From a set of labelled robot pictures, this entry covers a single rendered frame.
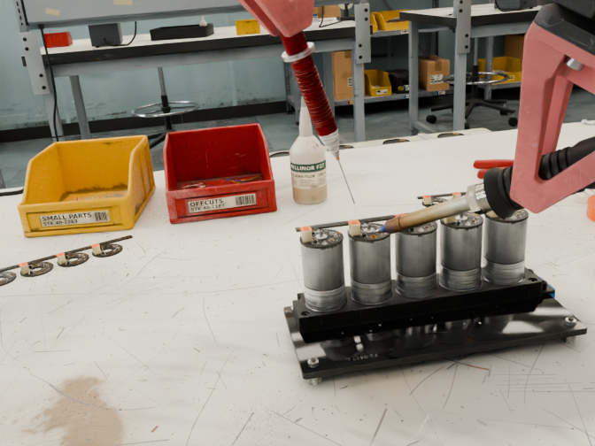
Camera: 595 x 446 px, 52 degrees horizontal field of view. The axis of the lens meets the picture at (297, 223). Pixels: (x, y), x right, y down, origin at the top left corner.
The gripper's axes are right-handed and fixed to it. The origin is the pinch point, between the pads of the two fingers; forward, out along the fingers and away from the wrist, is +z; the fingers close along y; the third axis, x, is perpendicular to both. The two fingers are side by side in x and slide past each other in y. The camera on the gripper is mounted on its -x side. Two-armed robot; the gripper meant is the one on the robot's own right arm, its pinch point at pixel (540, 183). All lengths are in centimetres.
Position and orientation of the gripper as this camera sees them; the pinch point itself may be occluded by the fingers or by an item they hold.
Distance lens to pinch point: 30.0
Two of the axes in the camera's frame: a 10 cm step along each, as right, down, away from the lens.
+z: -3.1, 7.5, 5.9
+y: -5.8, 3.4, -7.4
